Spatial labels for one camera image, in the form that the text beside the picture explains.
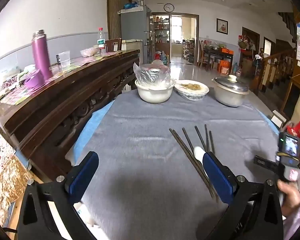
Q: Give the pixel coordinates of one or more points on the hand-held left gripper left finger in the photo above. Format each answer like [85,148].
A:
[82,175]

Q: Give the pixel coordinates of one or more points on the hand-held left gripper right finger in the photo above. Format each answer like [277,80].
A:
[216,175]

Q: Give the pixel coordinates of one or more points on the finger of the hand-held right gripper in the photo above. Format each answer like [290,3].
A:
[264,163]

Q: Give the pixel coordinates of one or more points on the bunch of dark chopsticks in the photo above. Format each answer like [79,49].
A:
[198,171]

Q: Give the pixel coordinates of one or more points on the white ceramic spoon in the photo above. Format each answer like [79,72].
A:
[198,153]

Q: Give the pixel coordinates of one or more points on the person's right forearm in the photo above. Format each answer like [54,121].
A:
[297,222]

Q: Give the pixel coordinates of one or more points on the person's right hand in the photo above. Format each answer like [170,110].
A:
[290,197]

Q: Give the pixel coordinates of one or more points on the blue undercloth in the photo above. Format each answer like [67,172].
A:
[91,127]

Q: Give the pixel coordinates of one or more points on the grey tablecloth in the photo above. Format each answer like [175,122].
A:
[145,155]

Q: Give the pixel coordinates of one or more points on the carved wooden sideboard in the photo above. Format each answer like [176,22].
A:
[55,112]

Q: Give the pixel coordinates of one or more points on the metal cooking pot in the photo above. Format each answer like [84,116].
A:
[227,98]

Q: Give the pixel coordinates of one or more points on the floral printed bag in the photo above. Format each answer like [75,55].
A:
[5,175]

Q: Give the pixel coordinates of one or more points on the metal pot lid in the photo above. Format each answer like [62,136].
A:
[231,85]

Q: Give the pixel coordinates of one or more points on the plate of food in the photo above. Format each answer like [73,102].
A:
[191,87]

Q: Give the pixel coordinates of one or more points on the wooden stair railing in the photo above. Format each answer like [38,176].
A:
[274,67]

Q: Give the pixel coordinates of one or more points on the clear water jug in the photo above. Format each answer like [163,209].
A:
[236,69]

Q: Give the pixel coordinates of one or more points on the white ceramic bowl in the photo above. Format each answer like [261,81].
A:
[152,93]

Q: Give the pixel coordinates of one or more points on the orange cardboard box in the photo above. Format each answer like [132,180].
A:
[224,67]

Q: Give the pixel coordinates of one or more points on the purple thermos lid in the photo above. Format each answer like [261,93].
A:
[33,80]

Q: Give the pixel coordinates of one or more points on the pink checkered table mat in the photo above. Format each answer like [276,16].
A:
[72,63]

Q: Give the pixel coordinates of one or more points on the clear plastic cup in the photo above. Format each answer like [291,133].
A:
[64,60]

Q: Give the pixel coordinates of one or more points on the pile of snack packets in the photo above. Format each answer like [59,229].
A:
[7,85]

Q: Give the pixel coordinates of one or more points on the dark wooden dining table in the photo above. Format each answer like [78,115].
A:
[218,55]

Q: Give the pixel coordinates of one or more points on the flat orange box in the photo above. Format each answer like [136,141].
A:
[226,51]

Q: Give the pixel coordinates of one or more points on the clear plastic bag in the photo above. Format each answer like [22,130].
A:
[152,73]

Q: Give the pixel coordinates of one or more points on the slatted wooden chair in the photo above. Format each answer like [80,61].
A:
[203,55]

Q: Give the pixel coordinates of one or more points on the bowl of snacks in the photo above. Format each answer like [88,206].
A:
[89,52]

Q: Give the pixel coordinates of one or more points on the purple thermos bottle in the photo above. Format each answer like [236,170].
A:
[41,55]

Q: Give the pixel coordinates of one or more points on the white electric fan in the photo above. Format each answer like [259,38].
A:
[158,62]

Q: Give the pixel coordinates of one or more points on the blue water jug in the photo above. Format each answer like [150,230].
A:
[164,58]

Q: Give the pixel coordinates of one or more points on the dark wooden chair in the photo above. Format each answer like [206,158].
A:
[113,45]

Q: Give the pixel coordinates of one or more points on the red-capped water bottle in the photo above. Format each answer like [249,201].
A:
[101,42]

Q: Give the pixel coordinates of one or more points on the white chest freezer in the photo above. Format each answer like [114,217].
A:
[132,48]

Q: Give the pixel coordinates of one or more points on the grey refrigerator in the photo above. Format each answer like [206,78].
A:
[133,25]

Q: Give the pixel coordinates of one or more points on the blue plastic bag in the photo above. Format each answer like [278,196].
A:
[130,5]

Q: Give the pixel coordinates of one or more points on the framed wall picture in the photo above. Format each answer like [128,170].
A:
[222,25]

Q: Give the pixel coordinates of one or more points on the round wall clock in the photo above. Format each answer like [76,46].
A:
[168,7]

